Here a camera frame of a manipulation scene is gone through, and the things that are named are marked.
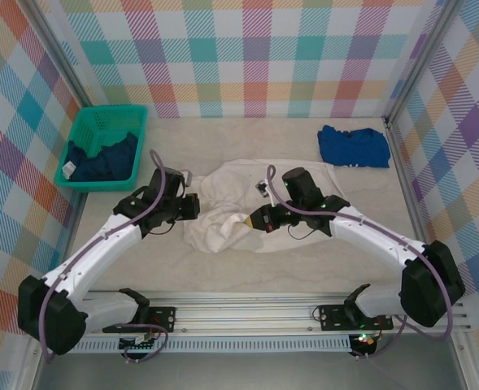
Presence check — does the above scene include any white t-shirt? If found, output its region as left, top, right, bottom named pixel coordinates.
left=183, top=158, right=344, bottom=255

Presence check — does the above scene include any teal plastic basket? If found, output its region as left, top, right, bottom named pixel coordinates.
left=54, top=104, right=149, bottom=193

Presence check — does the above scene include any folded blue t-shirt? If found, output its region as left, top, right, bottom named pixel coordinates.
left=316, top=124, right=391, bottom=169

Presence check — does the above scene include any dark blue garment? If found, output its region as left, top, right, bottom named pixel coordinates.
left=62, top=132, right=139, bottom=183

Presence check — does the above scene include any small black controller board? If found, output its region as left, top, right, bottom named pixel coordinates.
left=351, top=331, right=377, bottom=358
left=119, top=332, right=159, bottom=362

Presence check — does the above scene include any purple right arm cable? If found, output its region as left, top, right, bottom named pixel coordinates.
left=266, top=164, right=455, bottom=361

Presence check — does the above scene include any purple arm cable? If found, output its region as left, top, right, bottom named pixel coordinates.
left=43, top=149, right=171, bottom=365
left=266, top=164, right=455, bottom=361

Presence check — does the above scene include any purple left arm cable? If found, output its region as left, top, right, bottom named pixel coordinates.
left=43, top=149, right=171, bottom=365

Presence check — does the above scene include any aluminium side rail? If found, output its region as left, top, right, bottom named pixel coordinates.
left=50, top=188, right=89, bottom=285
left=383, top=116, right=447, bottom=261

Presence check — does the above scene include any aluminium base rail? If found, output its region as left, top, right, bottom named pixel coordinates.
left=23, top=290, right=474, bottom=336

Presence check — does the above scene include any white slotted cable duct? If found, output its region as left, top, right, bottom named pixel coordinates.
left=43, top=335, right=352, bottom=353

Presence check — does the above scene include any aluminium frame post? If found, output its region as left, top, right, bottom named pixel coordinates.
left=383, top=0, right=468, bottom=123
left=26, top=0, right=102, bottom=123

